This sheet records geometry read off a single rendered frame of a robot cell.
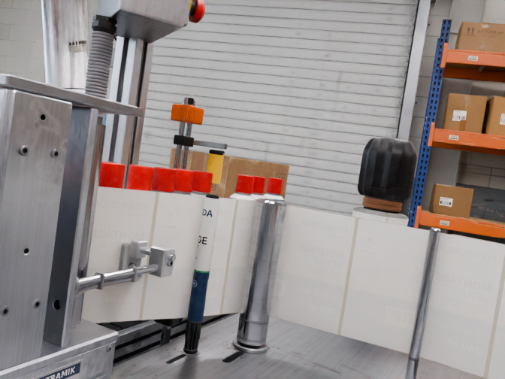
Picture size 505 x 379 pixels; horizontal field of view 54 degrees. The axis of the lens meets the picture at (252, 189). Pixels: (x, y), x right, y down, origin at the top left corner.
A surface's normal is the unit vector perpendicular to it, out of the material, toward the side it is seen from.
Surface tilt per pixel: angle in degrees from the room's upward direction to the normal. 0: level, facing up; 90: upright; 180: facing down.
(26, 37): 90
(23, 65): 90
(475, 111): 90
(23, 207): 90
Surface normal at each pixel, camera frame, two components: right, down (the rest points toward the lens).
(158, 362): 0.15, -0.99
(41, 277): 0.88, 0.15
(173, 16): 0.47, 0.11
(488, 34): -0.25, 0.02
